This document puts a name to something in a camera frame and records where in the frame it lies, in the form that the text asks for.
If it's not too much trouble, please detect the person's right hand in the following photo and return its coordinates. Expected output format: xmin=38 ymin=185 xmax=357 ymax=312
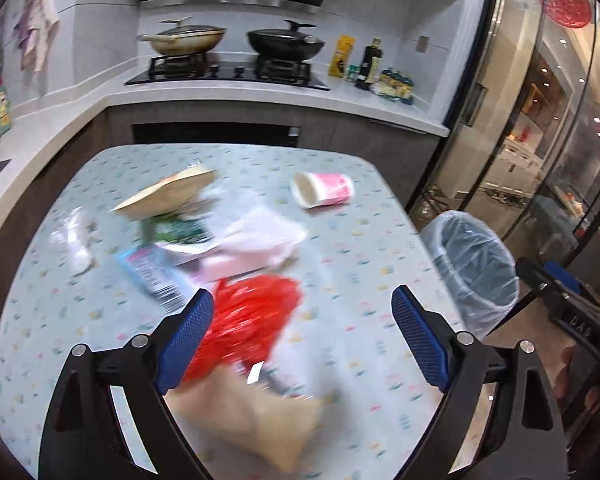
xmin=552 ymin=344 xmax=600 ymax=461

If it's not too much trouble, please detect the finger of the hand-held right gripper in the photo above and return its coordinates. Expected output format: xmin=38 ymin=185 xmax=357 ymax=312
xmin=516 ymin=257 xmax=556 ymax=295
xmin=542 ymin=259 xmax=586 ymax=298

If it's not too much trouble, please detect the pink hanging towel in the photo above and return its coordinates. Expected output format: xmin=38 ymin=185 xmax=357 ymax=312
xmin=12 ymin=0 xmax=61 ymax=73

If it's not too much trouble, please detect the dark built-in appliance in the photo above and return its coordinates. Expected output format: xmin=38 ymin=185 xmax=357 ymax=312
xmin=131 ymin=122 xmax=302 ymax=149

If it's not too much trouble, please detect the red plastic bag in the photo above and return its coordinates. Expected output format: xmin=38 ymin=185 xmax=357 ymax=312
xmin=182 ymin=275 xmax=303 ymax=383

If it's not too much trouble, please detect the black wok with lid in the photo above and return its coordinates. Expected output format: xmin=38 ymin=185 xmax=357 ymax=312
xmin=246 ymin=20 xmax=327 ymax=58

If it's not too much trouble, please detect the red paper cutting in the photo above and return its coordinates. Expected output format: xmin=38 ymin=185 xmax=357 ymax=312
xmin=537 ymin=0 xmax=597 ymax=37

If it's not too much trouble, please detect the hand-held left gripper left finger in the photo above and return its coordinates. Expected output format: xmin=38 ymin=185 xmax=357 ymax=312
xmin=39 ymin=289 xmax=216 ymax=480

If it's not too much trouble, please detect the beige wok with lid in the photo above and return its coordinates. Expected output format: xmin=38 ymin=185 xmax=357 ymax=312
xmin=137 ymin=17 xmax=228 ymax=56

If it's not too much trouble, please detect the dark oil bottle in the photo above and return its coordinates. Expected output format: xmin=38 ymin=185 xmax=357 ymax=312
xmin=355 ymin=37 xmax=383 ymax=91

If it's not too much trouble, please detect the green dish soap bottle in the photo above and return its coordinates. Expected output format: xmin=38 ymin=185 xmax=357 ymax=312
xmin=0 ymin=77 xmax=14 ymax=135

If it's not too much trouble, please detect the grey kitchen counter cabinet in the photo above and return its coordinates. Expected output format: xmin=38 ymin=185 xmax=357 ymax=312
xmin=0 ymin=55 xmax=451 ymax=281

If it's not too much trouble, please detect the shiny silver wrapper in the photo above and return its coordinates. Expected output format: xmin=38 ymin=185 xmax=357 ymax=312
xmin=245 ymin=360 xmax=311 ymax=402

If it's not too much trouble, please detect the glass sliding door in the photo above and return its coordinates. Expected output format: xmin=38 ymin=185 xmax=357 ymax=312
xmin=442 ymin=0 xmax=600 ymax=266

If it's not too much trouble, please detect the brown paper bag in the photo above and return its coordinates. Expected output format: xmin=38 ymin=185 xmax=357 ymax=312
xmin=167 ymin=362 xmax=323 ymax=473

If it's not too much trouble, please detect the blue wet wipes packet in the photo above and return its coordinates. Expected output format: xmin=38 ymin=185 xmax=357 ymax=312
xmin=115 ymin=242 xmax=197 ymax=313

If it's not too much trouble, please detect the pink paper cup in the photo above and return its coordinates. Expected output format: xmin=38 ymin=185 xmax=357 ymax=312
xmin=290 ymin=171 xmax=356 ymax=210

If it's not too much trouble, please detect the white paper napkin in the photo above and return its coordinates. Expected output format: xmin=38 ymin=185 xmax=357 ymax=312
xmin=194 ymin=209 xmax=309 ymax=282

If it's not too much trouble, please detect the grey bin with plastic liner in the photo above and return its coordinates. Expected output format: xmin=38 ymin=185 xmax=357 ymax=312
xmin=420 ymin=210 xmax=519 ymax=341

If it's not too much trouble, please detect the yellow bottle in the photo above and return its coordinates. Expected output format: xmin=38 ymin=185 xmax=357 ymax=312
xmin=329 ymin=35 xmax=356 ymax=78

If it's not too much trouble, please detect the brown cardboard packet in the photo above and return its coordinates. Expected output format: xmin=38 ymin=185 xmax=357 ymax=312
xmin=110 ymin=162 xmax=217 ymax=218

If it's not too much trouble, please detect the green drink carton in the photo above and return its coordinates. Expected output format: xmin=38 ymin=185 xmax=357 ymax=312
xmin=140 ymin=210 xmax=221 ymax=257

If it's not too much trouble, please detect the floral tablecloth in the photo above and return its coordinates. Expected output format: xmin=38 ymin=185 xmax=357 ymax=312
xmin=0 ymin=142 xmax=486 ymax=480

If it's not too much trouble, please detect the black gas stove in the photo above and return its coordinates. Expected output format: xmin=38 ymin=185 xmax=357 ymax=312
xmin=125 ymin=55 xmax=331 ymax=92

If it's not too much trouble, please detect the clear plastic wrap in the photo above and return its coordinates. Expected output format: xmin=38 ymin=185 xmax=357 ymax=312
xmin=49 ymin=207 xmax=99 ymax=277

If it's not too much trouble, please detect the pack of small bottles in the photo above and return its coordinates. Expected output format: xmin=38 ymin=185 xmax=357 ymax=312
xmin=372 ymin=67 xmax=416 ymax=106

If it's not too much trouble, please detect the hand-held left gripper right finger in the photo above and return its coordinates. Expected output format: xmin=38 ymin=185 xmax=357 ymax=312
xmin=391 ymin=285 xmax=568 ymax=480

